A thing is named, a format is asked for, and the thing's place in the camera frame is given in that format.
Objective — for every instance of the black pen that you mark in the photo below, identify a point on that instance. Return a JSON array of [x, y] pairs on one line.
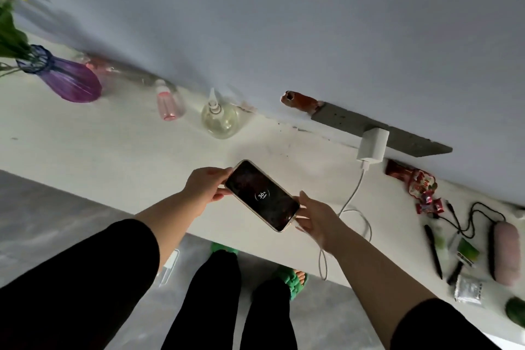
[[433, 250]]

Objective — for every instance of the person's left thumb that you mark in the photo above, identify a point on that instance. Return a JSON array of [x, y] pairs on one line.
[[217, 171]]

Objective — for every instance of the pink oblong case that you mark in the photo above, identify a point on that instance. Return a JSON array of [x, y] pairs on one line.
[[505, 253]]

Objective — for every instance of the short black marker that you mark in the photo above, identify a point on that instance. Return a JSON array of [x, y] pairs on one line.
[[454, 273]]

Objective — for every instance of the small red candy wrappers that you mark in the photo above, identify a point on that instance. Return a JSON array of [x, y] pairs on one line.
[[430, 203]]

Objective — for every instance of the yellow flowers with green leaves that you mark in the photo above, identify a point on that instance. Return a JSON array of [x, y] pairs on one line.
[[9, 29]]

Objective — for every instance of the person's right hand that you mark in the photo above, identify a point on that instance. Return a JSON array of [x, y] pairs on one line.
[[324, 224]]

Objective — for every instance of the white flat device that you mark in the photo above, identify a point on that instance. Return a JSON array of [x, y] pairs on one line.
[[169, 267]]

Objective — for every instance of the person's left hand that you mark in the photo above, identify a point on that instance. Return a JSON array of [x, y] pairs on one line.
[[201, 186]]

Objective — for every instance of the person's left leg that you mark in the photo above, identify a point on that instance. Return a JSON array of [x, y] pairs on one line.
[[209, 304]]

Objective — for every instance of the white charger adapter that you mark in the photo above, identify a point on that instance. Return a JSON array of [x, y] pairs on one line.
[[373, 144]]

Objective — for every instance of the pink spray bottle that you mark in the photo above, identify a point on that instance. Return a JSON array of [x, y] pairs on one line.
[[168, 104]]

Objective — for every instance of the purple glass vase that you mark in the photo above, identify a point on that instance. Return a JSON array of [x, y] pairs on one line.
[[67, 80]]

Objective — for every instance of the person's left forearm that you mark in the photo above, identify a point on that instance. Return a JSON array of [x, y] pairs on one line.
[[123, 247]]

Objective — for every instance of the person's right leg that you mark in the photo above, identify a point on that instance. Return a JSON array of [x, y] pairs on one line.
[[268, 321]]

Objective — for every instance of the gold-edged black smartphone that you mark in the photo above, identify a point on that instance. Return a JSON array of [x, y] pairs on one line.
[[262, 196]]

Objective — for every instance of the person's right thumb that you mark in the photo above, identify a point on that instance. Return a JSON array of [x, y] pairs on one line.
[[304, 200]]

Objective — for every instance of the person's right forearm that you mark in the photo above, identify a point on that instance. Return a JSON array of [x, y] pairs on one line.
[[377, 280]]

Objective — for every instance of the brown pipe stub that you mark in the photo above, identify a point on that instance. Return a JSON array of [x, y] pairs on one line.
[[300, 101]]

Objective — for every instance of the person's leg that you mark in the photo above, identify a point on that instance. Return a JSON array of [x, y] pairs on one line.
[[209, 304], [268, 321]]

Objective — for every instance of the green woven slipper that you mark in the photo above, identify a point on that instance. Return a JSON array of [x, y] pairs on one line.
[[292, 278], [223, 248]]

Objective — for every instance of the green and white packet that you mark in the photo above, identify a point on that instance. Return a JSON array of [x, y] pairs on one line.
[[467, 252]]

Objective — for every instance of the clear plastic bottle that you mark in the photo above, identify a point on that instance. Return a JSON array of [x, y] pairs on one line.
[[123, 71]]

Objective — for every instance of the dark green round object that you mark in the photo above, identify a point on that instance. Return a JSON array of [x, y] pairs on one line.
[[516, 313]]

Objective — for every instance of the red snack packet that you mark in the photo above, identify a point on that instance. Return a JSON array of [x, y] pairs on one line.
[[414, 179]]

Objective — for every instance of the clear round pump bottle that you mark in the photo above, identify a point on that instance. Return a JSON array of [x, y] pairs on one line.
[[220, 118]]

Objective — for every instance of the silver foil packet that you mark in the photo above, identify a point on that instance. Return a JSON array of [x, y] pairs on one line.
[[468, 290]]

